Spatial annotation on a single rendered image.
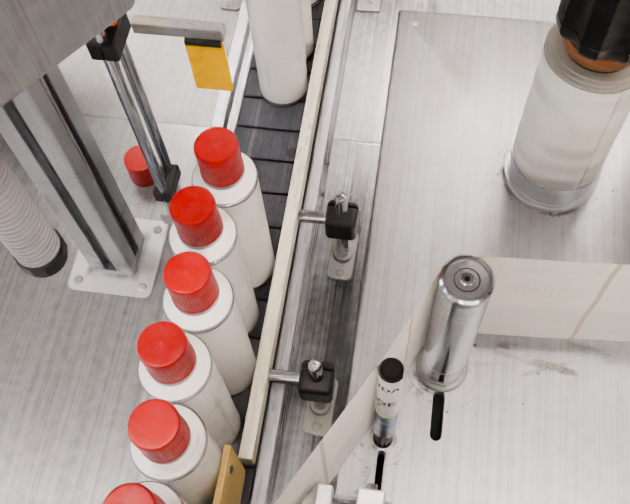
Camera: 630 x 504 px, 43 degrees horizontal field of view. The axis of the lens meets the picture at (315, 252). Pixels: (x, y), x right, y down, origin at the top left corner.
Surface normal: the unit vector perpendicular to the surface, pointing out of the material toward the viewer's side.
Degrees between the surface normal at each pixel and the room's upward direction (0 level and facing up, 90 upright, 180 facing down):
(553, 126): 92
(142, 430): 2
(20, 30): 90
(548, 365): 0
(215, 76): 90
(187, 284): 2
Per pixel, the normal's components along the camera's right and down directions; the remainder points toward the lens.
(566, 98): -0.61, 0.72
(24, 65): 0.72, 0.60
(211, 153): -0.04, -0.48
